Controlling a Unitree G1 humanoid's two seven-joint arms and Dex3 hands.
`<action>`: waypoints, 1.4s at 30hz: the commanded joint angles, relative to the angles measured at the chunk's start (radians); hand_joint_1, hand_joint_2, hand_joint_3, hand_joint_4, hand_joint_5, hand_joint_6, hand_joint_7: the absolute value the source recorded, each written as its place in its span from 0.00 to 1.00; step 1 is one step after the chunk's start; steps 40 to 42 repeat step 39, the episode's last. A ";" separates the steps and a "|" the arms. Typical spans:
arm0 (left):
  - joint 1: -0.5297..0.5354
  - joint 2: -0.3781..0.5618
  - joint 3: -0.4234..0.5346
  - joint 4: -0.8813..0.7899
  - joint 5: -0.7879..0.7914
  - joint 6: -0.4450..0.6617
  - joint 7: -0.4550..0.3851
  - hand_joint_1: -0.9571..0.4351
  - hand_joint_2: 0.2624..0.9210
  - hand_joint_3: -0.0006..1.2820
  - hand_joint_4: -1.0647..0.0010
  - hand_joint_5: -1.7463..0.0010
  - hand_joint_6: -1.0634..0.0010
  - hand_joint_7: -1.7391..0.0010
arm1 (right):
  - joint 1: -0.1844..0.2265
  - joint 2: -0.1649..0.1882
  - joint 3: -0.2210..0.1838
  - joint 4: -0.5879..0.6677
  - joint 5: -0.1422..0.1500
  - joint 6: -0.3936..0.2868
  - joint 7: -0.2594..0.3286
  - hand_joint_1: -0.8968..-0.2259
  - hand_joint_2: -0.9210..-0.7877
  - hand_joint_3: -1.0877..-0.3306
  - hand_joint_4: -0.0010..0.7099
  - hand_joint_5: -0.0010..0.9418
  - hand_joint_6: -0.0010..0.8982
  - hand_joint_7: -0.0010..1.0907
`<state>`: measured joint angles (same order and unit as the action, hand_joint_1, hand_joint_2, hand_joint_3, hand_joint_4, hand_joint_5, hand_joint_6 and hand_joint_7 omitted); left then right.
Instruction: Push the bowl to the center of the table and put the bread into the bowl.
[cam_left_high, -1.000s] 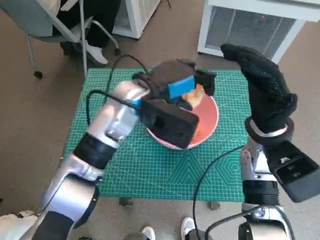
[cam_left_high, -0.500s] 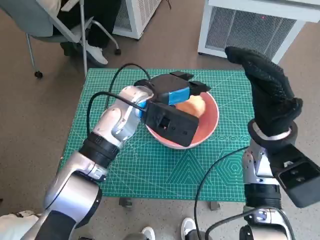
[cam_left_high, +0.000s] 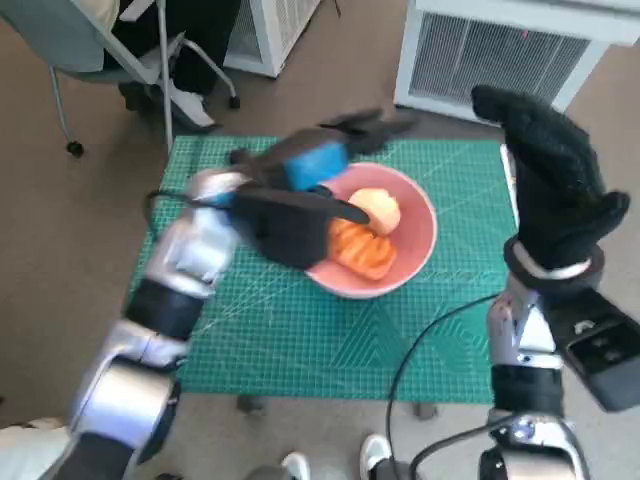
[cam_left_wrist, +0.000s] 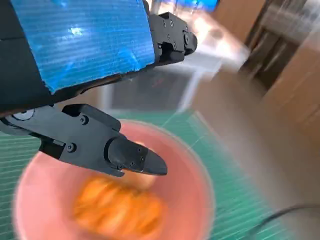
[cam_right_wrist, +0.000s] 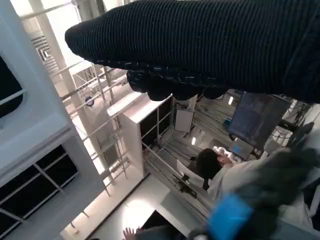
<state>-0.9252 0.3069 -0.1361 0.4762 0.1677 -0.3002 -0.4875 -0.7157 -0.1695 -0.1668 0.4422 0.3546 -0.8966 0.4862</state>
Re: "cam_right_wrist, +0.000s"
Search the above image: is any large dark computer monitor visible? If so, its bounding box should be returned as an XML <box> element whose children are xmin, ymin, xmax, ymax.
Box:
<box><xmin>227</xmin><ymin>91</ymin><xmax>291</xmax><ymax>151</ymax></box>

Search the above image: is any person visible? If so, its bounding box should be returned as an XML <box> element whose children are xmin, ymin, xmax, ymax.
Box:
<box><xmin>196</xmin><ymin>146</ymin><xmax>315</xmax><ymax>226</ymax></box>

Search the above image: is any small lit laptop screen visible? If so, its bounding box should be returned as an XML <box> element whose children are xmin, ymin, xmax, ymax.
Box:
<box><xmin>229</xmin><ymin>137</ymin><xmax>254</xmax><ymax>160</ymax></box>

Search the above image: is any black flat screen panel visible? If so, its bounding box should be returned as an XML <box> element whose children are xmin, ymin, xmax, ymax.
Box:
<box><xmin>141</xmin><ymin>209</ymin><xmax>186</xmax><ymax>240</ymax></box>

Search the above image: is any right robot hand black glove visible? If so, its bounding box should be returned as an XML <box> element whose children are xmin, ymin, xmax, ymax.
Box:
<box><xmin>64</xmin><ymin>0</ymin><xmax>320</xmax><ymax>103</ymax></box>

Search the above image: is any person's hand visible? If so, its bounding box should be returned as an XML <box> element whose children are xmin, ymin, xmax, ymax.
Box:
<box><xmin>122</xmin><ymin>226</ymin><xmax>141</xmax><ymax>240</ymax></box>

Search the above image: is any white cabinet with dark panels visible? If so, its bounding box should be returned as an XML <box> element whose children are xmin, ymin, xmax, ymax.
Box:
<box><xmin>106</xmin><ymin>93</ymin><xmax>176</xmax><ymax>177</ymax></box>

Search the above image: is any left robot hand blue tape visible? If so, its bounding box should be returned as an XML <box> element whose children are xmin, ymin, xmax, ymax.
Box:
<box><xmin>188</xmin><ymin>146</ymin><xmax>320</xmax><ymax>240</ymax></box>

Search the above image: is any white rectangular board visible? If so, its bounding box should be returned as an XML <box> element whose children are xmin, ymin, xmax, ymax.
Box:
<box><xmin>174</xmin><ymin>107</ymin><xmax>195</xmax><ymax>133</ymax></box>

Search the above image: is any square ceiling air vent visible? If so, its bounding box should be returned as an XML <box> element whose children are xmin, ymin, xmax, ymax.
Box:
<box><xmin>31</xmin><ymin>34</ymin><xmax>60</xmax><ymax>73</ymax></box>

